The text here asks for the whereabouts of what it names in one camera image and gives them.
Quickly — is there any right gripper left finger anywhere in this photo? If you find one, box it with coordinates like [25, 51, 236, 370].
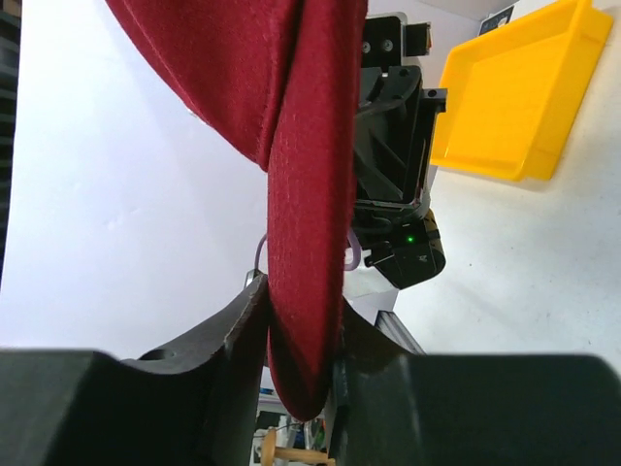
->
[1, 276, 270, 465]

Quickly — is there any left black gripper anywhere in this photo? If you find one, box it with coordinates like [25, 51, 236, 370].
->
[353, 14, 446, 214]

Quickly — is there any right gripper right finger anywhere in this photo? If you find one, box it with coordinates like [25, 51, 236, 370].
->
[325, 307, 620, 465]

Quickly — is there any red baseball cap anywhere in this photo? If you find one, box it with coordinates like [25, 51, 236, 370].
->
[109, 1, 367, 420]

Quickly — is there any yellow plastic bin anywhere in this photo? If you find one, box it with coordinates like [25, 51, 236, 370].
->
[431, 1, 613, 182]

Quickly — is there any aluminium rail frame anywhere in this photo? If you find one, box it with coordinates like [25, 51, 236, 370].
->
[375, 311, 425, 354]

